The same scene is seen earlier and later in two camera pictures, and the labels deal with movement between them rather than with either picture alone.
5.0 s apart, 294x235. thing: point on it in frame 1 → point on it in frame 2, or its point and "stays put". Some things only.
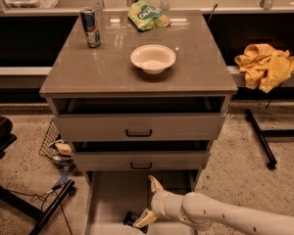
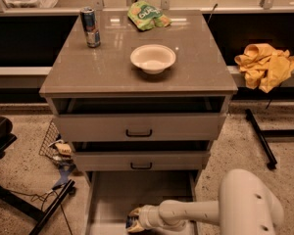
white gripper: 159,203 → 149,214
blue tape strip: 65,169 stays put
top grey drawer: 139,118 stays put
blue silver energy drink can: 88,23 stays put
